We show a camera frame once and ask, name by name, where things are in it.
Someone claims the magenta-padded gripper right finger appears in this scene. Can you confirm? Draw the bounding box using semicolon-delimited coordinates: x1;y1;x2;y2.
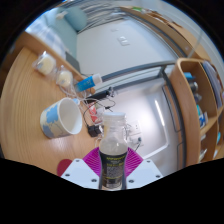
124;147;164;190

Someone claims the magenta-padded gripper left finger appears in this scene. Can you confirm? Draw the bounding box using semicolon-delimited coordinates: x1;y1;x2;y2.
60;147;102;190

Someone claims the clear bottle with dark label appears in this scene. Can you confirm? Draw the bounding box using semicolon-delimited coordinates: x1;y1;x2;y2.
98;111;129;192

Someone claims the small black jar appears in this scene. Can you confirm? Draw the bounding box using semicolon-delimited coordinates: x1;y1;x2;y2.
87;123;104;138

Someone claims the white mug with blue print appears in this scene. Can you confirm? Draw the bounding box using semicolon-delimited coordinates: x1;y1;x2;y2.
39;97;84;140

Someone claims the white desk lamp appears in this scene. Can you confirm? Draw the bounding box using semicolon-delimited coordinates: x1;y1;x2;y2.
154;99;169;151

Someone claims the black electric shaver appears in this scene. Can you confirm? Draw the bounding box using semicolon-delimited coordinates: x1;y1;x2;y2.
85;87;116;101

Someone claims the wooden shelf unit with items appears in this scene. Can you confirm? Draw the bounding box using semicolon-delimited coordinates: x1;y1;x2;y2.
168;57;224;168

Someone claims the wrapped pale bun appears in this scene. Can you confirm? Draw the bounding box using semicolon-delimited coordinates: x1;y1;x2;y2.
54;64;75;88
32;50;57;76

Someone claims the bed with teal sheet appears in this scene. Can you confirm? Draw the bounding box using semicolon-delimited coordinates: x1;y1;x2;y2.
24;8;83;73

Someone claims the teal pillow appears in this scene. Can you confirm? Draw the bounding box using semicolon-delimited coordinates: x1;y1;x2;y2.
64;6;88;33

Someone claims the grey striped curtain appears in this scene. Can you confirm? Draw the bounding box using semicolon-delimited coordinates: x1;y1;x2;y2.
73;0;128;16

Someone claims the grey metal desk frame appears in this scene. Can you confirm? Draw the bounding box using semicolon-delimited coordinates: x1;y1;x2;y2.
99;59;188;168

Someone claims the wooden loft bed frame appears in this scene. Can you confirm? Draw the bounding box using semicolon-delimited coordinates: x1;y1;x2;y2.
119;4;214;63

